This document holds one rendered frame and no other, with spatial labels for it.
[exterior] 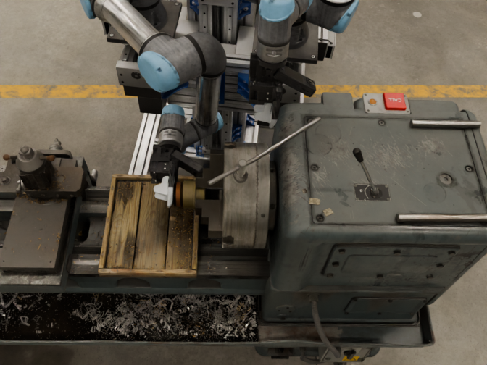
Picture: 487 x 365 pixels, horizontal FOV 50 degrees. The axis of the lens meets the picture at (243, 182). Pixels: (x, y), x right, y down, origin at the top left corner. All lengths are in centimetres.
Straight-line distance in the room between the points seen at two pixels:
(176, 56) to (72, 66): 211
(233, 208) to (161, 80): 39
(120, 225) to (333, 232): 74
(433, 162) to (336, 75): 198
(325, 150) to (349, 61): 212
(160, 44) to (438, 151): 82
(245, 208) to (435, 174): 53
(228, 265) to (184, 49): 69
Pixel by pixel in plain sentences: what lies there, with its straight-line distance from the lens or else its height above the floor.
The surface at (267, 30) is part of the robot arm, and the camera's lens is 121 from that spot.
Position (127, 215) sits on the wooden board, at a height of 88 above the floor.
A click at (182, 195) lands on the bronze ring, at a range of 153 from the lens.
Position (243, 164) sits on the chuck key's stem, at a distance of 133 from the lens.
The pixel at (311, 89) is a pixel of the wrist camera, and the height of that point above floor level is 147.
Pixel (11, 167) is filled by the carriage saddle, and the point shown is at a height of 91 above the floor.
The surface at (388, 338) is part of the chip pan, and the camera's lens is 205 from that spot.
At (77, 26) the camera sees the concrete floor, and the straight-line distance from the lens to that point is 376.
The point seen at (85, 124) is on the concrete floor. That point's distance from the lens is 317.
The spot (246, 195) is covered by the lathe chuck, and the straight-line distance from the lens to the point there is 140.
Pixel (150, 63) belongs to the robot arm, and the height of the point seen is 142.
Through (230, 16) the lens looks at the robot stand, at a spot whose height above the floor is 118.
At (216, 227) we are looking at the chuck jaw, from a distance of 148.
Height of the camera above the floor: 242
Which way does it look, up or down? 58 degrees down
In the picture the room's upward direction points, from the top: 5 degrees clockwise
